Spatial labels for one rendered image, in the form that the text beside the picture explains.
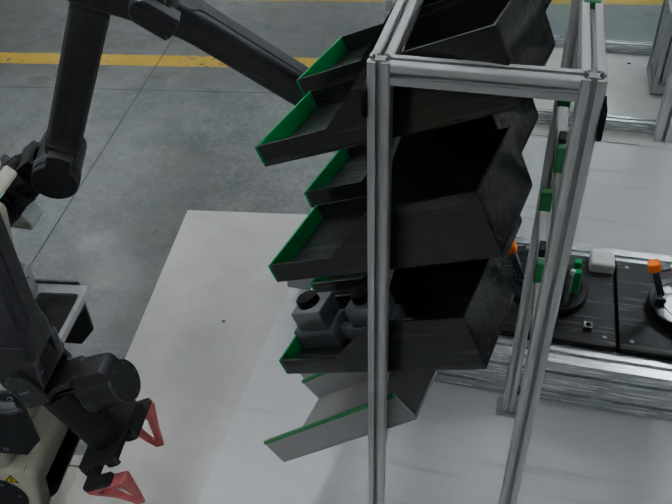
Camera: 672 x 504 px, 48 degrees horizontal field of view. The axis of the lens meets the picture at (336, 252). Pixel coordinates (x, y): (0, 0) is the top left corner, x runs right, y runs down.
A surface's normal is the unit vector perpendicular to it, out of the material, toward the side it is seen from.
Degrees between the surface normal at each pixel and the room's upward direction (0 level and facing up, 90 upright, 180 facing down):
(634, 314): 0
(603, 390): 90
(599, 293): 0
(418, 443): 0
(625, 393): 90
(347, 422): 90
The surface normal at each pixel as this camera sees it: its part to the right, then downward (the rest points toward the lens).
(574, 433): -0.03, -0.77
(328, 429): -0.40, 0.59
